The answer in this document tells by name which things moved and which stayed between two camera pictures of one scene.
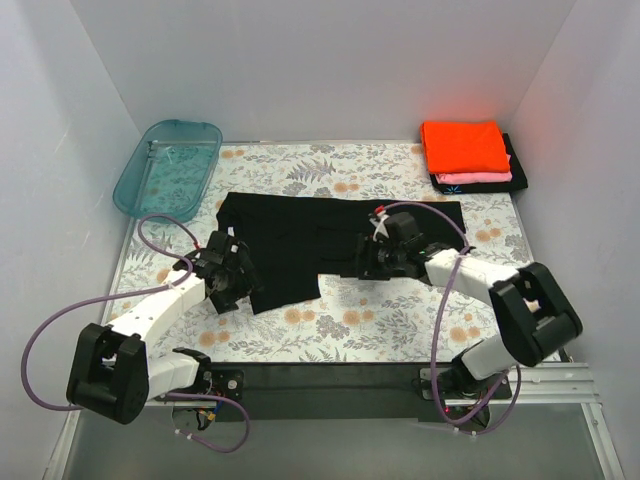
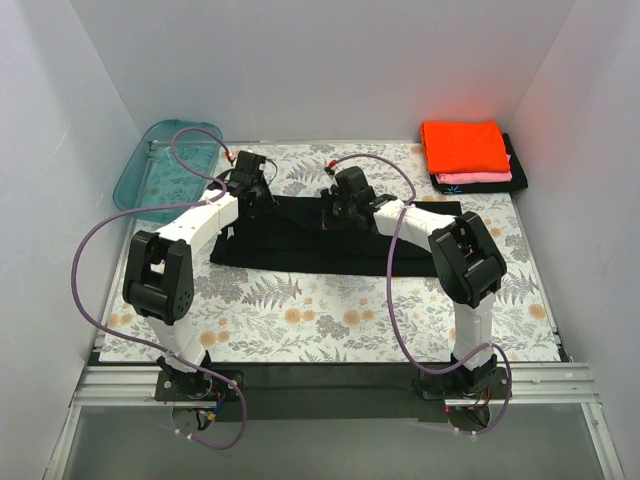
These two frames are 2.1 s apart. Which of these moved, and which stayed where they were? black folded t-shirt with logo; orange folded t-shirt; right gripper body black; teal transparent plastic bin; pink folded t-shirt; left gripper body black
Moved: right gripper body black; left gripper body black
Stayed: pink folded t-shirt; black folded t-shirt with logo; orange folded t-shirt; teal transparent plastic bin
